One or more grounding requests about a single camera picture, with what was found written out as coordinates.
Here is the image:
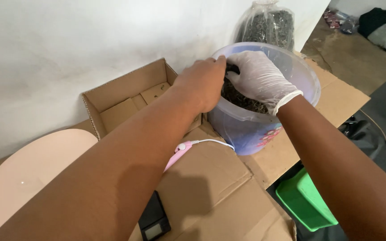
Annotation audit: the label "person's right hand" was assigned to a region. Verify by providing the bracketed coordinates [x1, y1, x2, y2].
[225, 50, 304, 116]

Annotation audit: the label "person's left hand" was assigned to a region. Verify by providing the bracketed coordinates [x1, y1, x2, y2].
[173, 55, 227, 114]

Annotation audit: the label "dried dark herbs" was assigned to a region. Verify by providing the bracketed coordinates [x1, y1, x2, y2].
[220, 64, 269, 114]

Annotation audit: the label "clear bag of dried herbs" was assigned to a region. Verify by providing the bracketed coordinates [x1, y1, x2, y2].
[234, 0, 295, 52]

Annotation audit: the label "translucent plastic bucket floral print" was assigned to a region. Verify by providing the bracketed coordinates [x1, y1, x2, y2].
[208, 42, 321, 156]

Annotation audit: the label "open cardboard box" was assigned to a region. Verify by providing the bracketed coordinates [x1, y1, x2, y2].
[82, 58, 203, 140]

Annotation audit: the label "pink handheld sealer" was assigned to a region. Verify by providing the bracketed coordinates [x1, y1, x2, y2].
[164, 141, 193, 172]

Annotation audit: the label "flattened cardboard sheet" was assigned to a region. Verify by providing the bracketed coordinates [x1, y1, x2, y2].
[0, 50, 371, 241]

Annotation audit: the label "heap of small packets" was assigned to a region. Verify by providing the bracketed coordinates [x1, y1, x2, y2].
[323, 8, 359, 35]

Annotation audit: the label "green plastic container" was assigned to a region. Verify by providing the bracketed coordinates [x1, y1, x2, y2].
[275, 167, 338, 232]

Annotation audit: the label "pile of dark clothes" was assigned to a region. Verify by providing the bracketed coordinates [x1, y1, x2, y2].
[358, 7, 386, 56]

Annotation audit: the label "black digital pocket scale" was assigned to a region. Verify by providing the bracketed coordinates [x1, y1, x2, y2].
[138, 190, 172, 241]

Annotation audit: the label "round pink plate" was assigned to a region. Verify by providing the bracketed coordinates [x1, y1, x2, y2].
[0, 129, 99, 241]

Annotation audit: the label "white power cable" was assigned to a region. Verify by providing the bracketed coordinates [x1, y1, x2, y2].
[190, 139, 235, 151]

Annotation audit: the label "beige cord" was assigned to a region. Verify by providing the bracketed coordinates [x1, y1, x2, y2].
[360, 109, 386, 181]

